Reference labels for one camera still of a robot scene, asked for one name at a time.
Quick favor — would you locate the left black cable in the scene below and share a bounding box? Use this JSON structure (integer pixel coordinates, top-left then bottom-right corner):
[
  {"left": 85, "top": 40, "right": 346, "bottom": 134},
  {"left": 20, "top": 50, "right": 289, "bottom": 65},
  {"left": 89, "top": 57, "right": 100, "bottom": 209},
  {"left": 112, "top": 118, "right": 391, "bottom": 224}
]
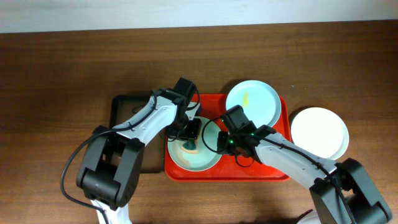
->
[{"left": 60, "top": 88, "right": 201, "bottom": 224}]

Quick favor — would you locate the green yellow sponge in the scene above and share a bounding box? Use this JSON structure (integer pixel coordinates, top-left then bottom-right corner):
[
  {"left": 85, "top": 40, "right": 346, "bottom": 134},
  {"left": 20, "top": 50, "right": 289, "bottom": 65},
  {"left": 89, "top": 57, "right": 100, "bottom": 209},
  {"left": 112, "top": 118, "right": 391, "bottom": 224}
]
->
[{"left": 181, "top": 140, "right": 198, "bottom": 154}]

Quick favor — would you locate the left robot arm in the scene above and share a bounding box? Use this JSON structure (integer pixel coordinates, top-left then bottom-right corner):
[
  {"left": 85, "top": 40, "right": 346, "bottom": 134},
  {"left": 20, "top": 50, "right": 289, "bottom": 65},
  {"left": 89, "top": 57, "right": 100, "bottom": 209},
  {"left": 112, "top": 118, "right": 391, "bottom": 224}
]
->
[{"left": 76, "top": 87, "right": 200, "bottom": 223}]

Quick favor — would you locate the white plate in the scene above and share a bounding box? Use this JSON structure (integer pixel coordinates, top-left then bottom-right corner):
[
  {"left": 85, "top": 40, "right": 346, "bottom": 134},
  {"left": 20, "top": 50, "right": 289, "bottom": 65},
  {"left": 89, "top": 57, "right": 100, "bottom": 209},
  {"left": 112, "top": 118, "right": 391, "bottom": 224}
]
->
[{"left": 290, "top": 107, "right": 349, "bottom": 160}]

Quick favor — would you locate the black plastic tray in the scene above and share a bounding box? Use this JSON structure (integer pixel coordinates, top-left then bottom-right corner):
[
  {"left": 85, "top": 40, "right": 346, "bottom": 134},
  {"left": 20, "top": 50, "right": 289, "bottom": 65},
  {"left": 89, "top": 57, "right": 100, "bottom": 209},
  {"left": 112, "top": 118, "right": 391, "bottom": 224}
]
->
[{"left": 109, "top": 95, "right": 165, "bottom": 174}]

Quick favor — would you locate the light blue plate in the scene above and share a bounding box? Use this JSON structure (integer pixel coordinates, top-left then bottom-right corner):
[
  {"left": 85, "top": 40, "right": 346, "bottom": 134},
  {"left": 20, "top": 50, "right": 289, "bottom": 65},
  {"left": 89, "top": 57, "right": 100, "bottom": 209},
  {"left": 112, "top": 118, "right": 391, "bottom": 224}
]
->
[{"left": 226, "top": 80, "right": 282, "bottom": 127}]

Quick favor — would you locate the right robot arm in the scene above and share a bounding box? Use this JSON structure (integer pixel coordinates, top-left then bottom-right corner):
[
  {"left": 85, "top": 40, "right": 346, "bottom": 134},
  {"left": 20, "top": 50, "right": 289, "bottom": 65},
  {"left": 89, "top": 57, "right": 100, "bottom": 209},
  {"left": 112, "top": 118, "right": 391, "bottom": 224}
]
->
[{"left": 244, "top": 126, "right": 392, "bottom": 223}]

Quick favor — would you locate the right black cable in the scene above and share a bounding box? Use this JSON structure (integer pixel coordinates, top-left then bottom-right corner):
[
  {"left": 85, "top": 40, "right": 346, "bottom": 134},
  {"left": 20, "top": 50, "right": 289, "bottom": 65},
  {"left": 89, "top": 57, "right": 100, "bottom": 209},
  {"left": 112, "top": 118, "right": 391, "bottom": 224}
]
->
[{"left": 201, "top": 117, "right": 355, "bottom": 224}]

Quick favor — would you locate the black cable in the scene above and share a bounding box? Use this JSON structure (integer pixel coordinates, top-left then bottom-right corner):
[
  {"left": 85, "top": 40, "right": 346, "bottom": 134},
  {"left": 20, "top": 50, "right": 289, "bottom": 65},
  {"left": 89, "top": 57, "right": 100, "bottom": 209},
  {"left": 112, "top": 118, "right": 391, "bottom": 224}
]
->
[
  {"left": 60, "top": 88, "right": 201, "bottom": 224},
  {"left": 201, "top": 117, "right": 355, "bottom": 224}
]

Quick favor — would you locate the red plastic tray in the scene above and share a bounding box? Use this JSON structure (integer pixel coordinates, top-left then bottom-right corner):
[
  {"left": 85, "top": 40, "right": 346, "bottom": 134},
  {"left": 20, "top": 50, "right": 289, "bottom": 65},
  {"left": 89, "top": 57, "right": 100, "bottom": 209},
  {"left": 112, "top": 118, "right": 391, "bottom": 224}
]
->
[{"left": 164, "top": 93, "right": 289, "bottom": 182}]

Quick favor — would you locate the pale green plate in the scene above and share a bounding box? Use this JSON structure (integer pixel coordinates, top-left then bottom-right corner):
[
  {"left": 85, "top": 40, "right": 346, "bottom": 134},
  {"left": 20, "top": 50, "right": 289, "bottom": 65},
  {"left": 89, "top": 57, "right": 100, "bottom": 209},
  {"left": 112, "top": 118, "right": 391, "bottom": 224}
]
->
[{"left": 167, "top": 116, "right": 221, "bottom": 172}]

